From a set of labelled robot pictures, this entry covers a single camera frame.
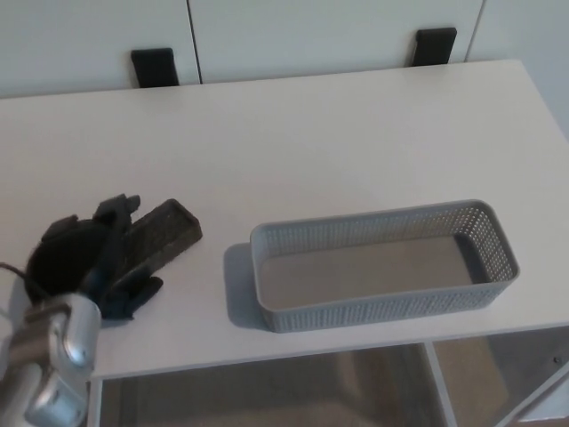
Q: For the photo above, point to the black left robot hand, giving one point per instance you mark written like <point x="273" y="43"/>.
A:
<point x="62" y="258"/>

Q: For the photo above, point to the dark grey felt eraser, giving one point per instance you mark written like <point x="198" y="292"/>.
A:
<point x="169" y="231"/>

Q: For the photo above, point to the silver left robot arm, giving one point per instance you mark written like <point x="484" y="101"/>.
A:
<point x="66" y="351"/>

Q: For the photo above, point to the white cabinet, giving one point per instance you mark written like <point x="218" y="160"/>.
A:
<point x="289" y="35"/>

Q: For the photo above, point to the grey perforated plastic basket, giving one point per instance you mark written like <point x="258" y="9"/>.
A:
<point x="382" y="311"/>

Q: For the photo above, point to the white desk with metal frame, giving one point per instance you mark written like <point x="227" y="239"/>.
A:
<point x="311" y="147"/>

